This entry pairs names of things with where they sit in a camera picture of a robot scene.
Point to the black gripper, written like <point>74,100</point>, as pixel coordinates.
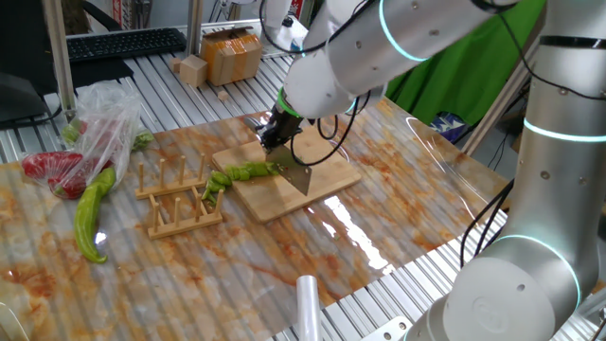
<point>283,129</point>

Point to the long green chili pepper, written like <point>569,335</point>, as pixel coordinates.
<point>272,168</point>

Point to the steel cleaver knife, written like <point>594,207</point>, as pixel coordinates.
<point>293,173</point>

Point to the wooden cutting board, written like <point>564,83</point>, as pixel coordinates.
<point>326,175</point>

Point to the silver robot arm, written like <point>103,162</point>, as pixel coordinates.
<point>558,189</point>

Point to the plastic bag of peppers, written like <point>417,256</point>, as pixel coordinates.
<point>142,140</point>

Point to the curved green chili pepper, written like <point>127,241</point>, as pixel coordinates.
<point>85,218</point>

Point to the red chili pepper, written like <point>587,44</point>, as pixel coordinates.
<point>71,187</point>
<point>47,163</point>

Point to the cut green pepper chunk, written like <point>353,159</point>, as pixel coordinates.
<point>221,178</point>
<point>237,173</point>
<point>255,169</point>
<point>214,186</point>

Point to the tiny wooden block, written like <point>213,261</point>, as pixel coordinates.
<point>223,96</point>

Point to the cut green pepper stem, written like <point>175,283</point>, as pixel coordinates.
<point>208,198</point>

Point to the cardboard box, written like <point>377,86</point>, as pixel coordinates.
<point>232,57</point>

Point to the large wooden block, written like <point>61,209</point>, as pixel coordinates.
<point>194,71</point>

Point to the wooden peg rack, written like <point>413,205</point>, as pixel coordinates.
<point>165,189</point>

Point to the small wooden block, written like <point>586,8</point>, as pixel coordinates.
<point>175,65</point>

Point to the marble pattern plastic mat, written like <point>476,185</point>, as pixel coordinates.
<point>189,274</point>

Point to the blue patterned cloth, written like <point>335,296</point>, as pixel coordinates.
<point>445,125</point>

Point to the white plastic film roll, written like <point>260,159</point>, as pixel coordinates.
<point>308,312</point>

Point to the clear plastic bag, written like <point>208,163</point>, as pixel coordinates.
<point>104,109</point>

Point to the black keyboard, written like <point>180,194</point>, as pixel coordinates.
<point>123,43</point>

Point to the green cloth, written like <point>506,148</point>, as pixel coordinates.
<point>464,80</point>

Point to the chopped green pepper pieces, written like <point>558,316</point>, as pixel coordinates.
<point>70,132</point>

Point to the black computer monitor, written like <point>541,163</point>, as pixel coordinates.
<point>19,47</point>

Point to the aluminium frame post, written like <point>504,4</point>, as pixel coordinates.
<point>59,57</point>
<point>497,111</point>
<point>194,23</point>

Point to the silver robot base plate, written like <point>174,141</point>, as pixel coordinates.
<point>388,331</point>

